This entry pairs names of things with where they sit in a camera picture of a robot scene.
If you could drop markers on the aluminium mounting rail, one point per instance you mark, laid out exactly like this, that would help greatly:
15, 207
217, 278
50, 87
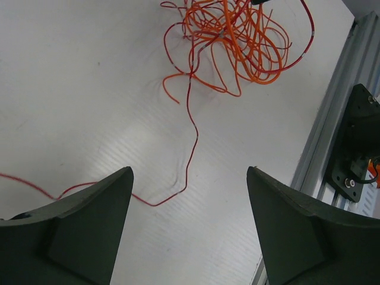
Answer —
358, 64

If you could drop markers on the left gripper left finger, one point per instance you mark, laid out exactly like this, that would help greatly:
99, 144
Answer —
74, 240

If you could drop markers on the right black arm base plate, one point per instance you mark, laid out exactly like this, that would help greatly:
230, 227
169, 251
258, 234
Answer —
354, 160

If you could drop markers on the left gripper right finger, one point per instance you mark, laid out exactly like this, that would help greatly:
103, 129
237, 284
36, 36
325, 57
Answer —
306, 241

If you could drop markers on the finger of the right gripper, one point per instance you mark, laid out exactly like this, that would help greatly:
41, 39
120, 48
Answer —
258, 2

